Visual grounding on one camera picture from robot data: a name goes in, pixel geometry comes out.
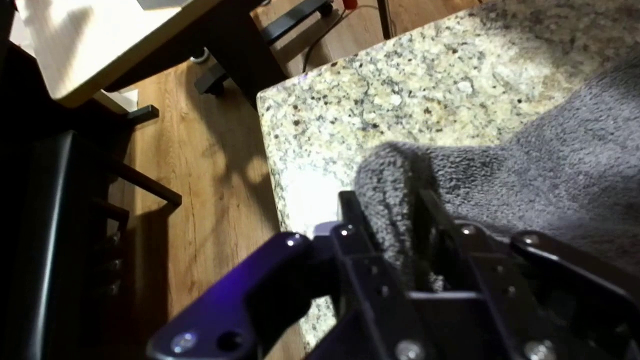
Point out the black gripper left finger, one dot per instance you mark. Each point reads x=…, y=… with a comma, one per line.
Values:
x=361, y=286

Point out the white table dark legs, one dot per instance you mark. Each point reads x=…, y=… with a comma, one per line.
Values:
x=101, y=33

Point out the grey towel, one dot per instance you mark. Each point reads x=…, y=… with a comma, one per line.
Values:
x=547, y=167

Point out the black chair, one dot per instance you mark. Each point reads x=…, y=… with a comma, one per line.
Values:
x=47, y=232

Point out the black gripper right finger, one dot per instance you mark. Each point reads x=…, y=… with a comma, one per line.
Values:
x=532, y=286

